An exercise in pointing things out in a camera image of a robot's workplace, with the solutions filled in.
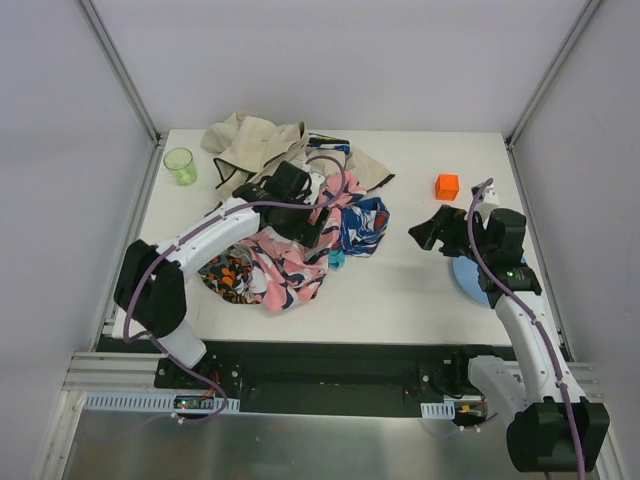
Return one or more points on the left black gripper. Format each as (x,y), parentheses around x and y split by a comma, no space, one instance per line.
(304,220)

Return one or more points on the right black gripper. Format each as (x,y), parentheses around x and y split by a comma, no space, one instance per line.
(447,229)

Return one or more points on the pink floral cloth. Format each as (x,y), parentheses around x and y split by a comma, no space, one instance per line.
(282,273)

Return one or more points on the teal cloth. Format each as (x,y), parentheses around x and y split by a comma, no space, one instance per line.
(336,259)

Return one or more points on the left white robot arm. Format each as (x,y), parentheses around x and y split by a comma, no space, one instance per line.
(151,284)

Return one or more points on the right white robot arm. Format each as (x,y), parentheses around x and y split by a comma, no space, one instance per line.
(551,426)

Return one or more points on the beige cloth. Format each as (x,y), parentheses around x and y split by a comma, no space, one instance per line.
(246,148)

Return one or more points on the blue white patterned cloth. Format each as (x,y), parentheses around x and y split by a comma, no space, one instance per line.
(361,217)

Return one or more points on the orange black floral cloth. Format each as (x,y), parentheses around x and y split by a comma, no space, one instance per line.
(229,275)

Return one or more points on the orange cube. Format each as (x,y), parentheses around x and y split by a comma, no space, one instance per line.
(447,187)

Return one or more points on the light blue plate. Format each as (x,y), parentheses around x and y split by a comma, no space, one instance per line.
(476,284)

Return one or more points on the green transparent cup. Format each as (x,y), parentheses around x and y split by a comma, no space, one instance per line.
(180,163)

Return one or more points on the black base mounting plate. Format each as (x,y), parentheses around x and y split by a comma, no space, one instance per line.
(370,380)

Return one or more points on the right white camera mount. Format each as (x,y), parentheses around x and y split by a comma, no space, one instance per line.
(488,201)

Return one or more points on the left aluminium frame post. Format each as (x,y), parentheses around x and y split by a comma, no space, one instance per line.
(101,34)

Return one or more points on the white slotted cable duct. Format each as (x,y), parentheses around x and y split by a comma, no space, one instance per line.
(158,403)

